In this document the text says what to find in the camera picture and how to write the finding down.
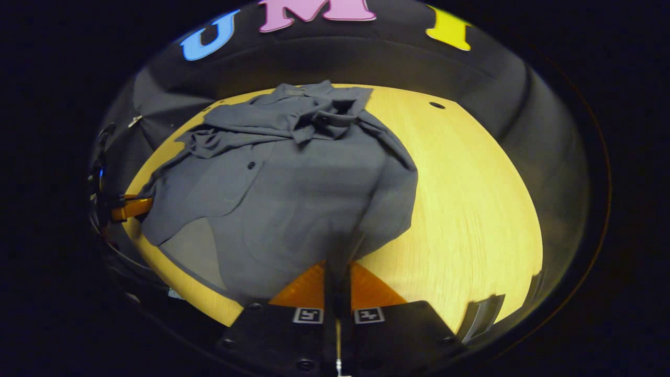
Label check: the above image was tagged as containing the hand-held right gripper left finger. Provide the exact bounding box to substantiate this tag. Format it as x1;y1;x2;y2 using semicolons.
215;260;336;377

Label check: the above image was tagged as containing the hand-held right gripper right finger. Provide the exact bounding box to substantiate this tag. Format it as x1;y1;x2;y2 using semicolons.
338;260;466;377

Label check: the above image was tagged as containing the black backdrop cloth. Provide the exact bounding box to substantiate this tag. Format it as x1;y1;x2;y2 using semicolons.
89;0;592;336

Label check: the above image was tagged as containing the grey button shirt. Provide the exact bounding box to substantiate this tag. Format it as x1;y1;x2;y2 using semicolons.
137;80;419;307

